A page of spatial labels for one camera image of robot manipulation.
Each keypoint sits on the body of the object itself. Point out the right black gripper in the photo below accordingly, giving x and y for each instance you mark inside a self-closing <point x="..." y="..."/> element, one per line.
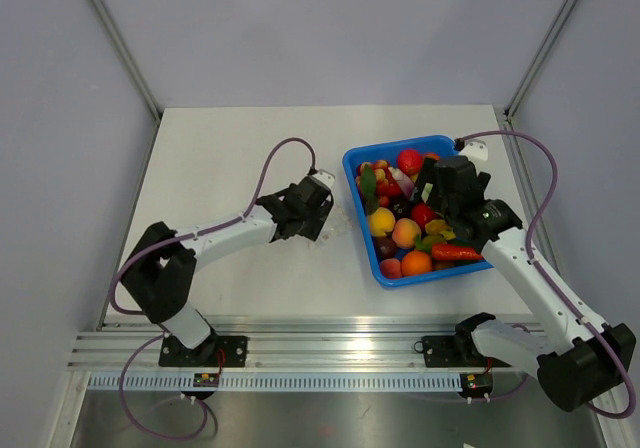
<point x="427" y="175"/>

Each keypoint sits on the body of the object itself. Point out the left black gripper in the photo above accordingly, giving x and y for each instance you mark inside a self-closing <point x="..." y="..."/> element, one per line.
<point x="311" y="229"/>

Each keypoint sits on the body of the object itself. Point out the clear zip top bag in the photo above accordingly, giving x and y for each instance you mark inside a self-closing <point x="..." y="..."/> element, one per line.
<point x="338" y="224"/>

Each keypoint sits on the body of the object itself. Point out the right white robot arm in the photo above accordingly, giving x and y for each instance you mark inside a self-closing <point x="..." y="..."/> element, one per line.
<point x="582" y="356"/>

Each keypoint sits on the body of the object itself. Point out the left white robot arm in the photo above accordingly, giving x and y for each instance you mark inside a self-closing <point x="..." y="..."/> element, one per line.
<point x="159" y="273"/>

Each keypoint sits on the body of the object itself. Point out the red tomato toy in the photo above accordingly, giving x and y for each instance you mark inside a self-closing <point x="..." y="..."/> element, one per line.
<point x="421" y="214"/>

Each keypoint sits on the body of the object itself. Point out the red strawberry toy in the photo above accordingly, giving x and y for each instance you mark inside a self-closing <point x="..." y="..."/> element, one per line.
<point x="410" y="161"/>

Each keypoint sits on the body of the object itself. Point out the green leaf toy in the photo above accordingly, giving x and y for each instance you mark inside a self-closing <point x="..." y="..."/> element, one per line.
<point x="368" y="184"/>

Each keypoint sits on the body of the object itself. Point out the red carrot toy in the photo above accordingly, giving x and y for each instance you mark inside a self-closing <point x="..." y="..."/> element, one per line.
<point x="454" y="253"/>

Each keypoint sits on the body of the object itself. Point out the dark purple plum toy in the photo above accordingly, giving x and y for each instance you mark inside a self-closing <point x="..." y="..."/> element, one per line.
<point x="385" y="248"/>

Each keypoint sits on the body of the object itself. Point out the orange fruit toy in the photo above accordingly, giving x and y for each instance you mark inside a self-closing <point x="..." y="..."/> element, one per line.
<point x="416" y="263"/>

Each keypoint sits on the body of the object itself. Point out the small pink peach toy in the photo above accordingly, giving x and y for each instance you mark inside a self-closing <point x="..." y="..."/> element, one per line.
<point x="391" y="268"/>

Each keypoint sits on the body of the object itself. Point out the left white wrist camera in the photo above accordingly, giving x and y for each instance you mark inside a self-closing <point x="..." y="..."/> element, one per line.
<point x="324" y="177"/>

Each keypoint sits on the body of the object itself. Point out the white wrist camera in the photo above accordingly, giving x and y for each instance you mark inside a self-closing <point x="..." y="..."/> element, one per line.
<point x="324" y="177"/>
<point x="475" y="151"/>

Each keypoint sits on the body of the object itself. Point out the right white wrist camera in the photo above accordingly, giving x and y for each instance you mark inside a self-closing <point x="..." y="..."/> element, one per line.
<point x="475" y="151"/>

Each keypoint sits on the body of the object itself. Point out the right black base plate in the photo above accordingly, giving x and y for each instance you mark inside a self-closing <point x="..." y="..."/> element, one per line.
<point x="449" y="351"/>

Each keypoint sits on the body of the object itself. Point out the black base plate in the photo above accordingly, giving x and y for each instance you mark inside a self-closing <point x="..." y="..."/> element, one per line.
<point x="215" y="351"/>
<point x="449" y="351"/>

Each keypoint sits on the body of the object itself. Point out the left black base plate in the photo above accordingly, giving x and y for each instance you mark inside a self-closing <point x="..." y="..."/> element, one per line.
<point x="215" y="351"/>

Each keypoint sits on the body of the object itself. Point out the aluminium mounting rail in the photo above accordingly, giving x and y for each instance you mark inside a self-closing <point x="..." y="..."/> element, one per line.
<point x="279" y="344"/>

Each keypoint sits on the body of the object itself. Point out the white slotted cable duct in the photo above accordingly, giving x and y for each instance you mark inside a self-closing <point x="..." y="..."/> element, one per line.
<point x="280" y="382"/>

